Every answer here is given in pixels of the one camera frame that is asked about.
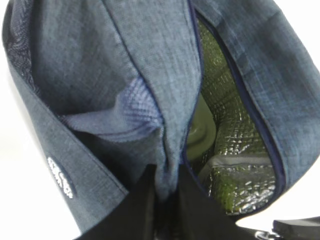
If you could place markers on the glass container green lid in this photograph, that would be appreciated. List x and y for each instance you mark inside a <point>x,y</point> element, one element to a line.
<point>202,131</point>

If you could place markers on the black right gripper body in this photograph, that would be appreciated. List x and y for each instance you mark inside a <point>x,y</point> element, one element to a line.
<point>293,229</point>

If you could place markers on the dark blue lunch bag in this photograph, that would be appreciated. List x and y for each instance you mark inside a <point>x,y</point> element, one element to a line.
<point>111,86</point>

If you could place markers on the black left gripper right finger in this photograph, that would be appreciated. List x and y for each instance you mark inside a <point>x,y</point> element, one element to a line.
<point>199,217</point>

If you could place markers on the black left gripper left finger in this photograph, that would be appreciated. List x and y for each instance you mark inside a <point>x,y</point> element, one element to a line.
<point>134,218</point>

